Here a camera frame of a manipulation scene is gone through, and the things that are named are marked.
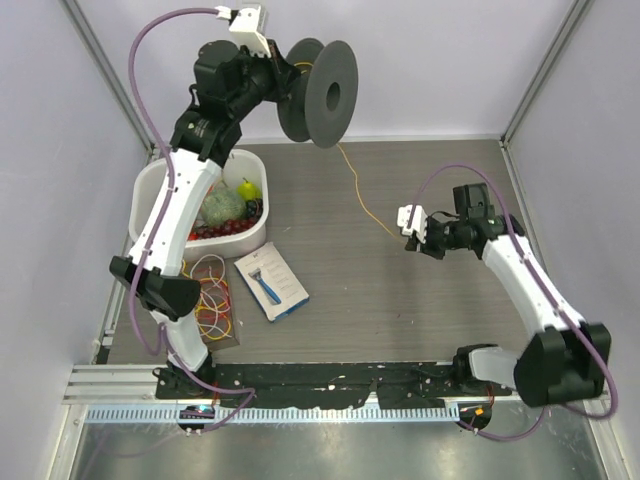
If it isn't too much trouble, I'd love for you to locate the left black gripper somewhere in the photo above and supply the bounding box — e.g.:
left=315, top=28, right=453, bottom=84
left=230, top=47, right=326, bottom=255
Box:
left=229, top=39, right=302, bottom=122

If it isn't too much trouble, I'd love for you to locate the yellow cable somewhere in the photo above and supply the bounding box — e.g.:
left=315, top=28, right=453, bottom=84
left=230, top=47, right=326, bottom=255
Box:
left=294, top=60, right=404, bottom=239
left=180, top=259, right=234, bottom=343

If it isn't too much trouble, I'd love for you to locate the grey perforated cable spool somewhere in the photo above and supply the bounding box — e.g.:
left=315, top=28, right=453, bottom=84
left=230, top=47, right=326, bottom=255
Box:
left=277, top=38, right=359, bottom=149

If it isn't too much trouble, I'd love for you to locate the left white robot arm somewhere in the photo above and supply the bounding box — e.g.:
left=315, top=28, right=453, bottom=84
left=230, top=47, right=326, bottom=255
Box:
left=109, top=39, right=301, bottom=399

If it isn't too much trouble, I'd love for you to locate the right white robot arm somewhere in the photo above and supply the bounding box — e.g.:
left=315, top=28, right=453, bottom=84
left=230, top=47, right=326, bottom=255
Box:
left=396, top=183, right=611, bottom=407

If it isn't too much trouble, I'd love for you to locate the razor in white box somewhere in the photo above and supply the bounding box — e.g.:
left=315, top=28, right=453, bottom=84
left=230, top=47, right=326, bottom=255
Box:
left=234, top=242, right=310, bottom=323

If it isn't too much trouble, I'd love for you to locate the green netted melon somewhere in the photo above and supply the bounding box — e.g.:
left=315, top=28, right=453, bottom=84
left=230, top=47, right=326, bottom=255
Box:
left=200, top=187, right=246, bottom=227

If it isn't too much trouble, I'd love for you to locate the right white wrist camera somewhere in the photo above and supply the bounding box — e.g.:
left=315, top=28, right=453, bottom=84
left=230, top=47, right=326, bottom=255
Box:
left=396, top=205, right=427, bottom=243

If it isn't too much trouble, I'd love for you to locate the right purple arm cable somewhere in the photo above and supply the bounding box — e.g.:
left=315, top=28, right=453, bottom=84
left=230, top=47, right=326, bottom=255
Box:
left=412, top=163, right=619, bottom=443

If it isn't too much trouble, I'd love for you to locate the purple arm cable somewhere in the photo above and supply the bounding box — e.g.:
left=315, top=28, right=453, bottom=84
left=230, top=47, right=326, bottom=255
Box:
left=412, top=163, right=619, bottom=443
left=128, top=6, right=258, bottom=434

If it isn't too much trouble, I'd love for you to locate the red grape string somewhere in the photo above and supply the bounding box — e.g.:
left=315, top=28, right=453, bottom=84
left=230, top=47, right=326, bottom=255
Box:
left=189, top=217, right=259, bottom=242

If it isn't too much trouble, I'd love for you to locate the white slotted cable duct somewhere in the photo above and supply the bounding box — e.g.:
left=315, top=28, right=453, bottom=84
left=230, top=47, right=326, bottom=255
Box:
left=85, top=402, right=460, bottom=425

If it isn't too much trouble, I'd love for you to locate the clear tray of cables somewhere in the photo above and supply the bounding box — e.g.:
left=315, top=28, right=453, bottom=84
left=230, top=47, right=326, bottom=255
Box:
left=181, top=254, right=239, bottom=350

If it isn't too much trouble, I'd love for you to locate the red cable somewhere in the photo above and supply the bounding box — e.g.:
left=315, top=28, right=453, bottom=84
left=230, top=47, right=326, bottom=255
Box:
left=191, top=267, right=234, bottom=326

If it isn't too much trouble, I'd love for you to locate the black mounting base plate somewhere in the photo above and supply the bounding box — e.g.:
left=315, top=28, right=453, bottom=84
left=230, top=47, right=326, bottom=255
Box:
left=152, top=362, right=511, bottom=410

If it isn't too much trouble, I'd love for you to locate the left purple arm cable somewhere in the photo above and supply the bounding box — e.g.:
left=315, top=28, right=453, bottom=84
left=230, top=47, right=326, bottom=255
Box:
left=128, top=6, right=258, bottom=434

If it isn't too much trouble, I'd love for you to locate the aluminium rail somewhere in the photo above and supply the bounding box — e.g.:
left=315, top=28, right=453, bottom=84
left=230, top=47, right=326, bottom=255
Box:
left=63, top=365, right=159, bottom=404

